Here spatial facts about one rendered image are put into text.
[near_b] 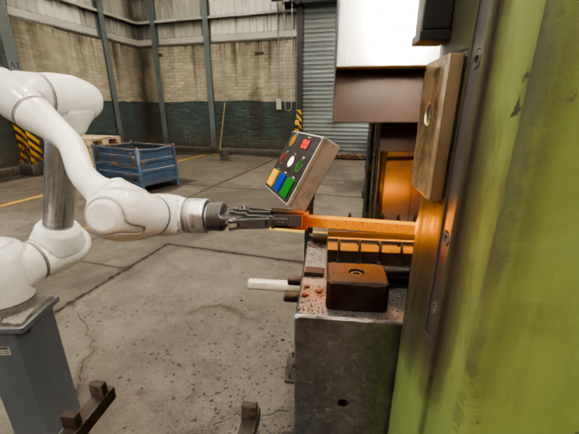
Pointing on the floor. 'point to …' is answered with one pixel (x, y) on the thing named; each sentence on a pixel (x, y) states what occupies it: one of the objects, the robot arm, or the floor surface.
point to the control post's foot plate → (290, 368)
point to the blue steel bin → (137, 163)
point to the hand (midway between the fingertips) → (288, 219)
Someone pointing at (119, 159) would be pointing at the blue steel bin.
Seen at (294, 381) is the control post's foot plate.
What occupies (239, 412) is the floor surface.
